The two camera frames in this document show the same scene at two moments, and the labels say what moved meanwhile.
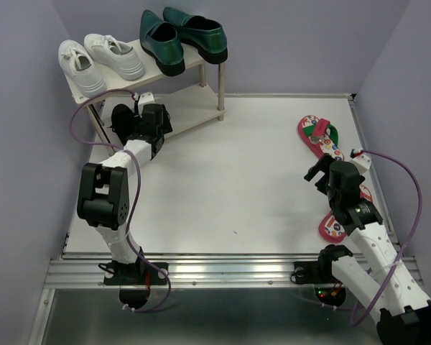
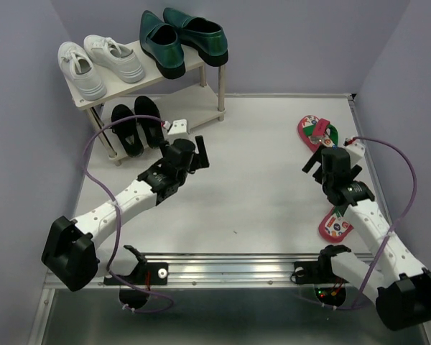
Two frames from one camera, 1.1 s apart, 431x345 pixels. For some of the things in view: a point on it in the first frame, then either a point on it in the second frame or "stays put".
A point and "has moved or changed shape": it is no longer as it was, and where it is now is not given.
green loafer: (204, 36) stays put
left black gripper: (138, 130) → (202, 158)
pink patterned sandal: (321, 136) stays put
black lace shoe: (166, 123) has moved or changed shape
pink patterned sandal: (331, 229) stays put
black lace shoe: (122, 121) stays put
